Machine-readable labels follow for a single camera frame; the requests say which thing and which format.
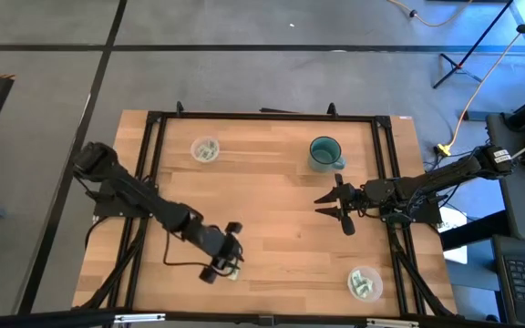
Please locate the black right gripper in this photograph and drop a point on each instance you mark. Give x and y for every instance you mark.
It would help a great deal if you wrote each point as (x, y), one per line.
(363, 196)

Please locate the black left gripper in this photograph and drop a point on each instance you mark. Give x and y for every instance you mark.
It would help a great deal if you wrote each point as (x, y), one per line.
(217, 246)

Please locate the green white Truvia packet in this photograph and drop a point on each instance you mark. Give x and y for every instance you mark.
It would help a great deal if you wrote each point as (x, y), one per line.
(209, 155)
(357, 277)
(234, 276)
(366, 284)
(201, 151)
(362, 292)
(211, 146)

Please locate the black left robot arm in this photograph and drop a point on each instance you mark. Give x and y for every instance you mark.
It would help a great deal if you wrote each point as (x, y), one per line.
(130, 191)

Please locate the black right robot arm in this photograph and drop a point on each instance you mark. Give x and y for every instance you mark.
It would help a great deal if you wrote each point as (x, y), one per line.
(449, 175)

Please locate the teal ceramic mug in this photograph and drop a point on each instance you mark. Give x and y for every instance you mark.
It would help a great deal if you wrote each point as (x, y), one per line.
(325, 152)

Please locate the clear plastic cup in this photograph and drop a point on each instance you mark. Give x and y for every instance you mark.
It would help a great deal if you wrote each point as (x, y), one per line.
(376, 278)
(195, 146)

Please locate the white paper sheet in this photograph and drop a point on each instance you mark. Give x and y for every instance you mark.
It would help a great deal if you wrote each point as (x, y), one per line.
(456, 254)

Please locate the black desk leg bar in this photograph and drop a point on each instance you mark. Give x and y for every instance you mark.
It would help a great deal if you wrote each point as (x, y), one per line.
(476, 232)

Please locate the grey power strip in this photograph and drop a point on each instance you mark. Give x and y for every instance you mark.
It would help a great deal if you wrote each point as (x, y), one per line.
(474, 115)

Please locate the grey side desk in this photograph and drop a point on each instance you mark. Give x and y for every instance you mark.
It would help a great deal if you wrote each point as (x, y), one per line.
(517, 205)

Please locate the black tripod stand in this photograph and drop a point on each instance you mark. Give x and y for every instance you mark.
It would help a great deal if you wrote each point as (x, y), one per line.
(472, 48)

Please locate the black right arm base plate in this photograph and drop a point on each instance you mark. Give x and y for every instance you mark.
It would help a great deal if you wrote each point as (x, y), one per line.
(429, 218)

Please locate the silver metal bracket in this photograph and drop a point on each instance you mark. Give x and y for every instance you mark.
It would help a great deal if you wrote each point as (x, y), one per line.
(392, 323)
(139, 318)

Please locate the black aluminium table frame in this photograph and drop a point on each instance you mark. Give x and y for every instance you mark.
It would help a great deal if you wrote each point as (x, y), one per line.
(267, 117)

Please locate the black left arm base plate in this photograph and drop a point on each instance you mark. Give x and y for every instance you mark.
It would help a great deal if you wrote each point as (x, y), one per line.
(107, 209)

